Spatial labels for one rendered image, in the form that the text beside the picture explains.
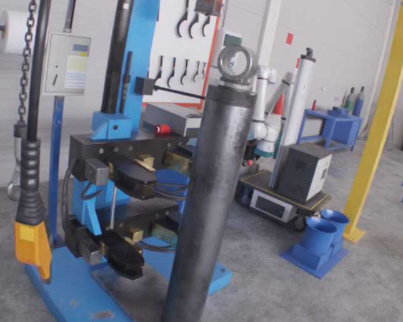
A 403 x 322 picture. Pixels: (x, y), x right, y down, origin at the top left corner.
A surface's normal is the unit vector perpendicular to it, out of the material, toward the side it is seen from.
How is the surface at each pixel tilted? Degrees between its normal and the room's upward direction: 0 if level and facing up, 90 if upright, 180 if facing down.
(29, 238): 90
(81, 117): 90
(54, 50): 90
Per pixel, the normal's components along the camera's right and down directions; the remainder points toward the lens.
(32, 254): 0.00, 0.27
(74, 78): 0.70, 0.32
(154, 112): -0.69, 0.06
